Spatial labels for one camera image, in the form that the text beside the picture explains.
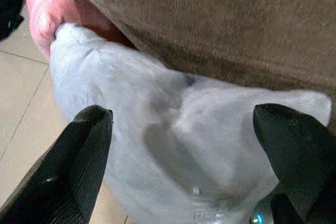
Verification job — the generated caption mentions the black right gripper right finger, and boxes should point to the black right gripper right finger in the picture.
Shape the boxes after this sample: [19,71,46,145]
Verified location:
[252,104,336,224]

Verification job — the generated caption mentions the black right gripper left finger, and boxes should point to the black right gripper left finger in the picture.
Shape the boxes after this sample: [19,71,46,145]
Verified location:
[0,104,114,224]

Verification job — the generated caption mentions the light grey pillow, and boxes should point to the light grey pillow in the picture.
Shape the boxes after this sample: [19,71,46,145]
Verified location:
[49,23,332,224]

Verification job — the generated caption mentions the brown fabric sofa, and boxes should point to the brown fabric sofa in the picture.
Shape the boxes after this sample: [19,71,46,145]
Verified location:
[68,0,336,109]

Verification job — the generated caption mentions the pink pillow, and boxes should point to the pink pillow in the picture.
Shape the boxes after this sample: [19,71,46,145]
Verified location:
[25,0,137,57]

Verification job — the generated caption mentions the black object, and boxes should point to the black object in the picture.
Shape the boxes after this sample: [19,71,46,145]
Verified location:
[0,0,26,41]

